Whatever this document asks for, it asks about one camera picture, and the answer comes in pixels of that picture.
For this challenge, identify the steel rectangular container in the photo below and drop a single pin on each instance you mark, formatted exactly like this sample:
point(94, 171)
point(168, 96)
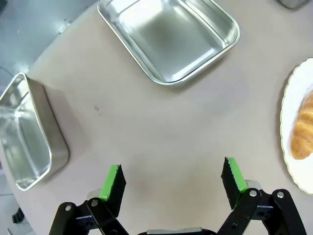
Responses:
point(176, 44)
point(292, 3)

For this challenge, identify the white scalloped plate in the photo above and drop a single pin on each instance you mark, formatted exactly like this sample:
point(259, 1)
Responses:
point(289, 102)

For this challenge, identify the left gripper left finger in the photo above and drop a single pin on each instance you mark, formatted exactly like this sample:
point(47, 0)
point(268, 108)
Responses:
point(115, 191)

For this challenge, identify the shallow wide steel container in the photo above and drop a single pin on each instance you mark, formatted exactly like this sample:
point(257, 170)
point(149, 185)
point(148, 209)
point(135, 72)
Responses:
point(24, 137)

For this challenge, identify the golden croissant bread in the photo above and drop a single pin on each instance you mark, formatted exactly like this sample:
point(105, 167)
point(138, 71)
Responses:
point(303, 132)

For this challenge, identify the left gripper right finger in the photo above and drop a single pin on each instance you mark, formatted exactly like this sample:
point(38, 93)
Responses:
point(232, 186)

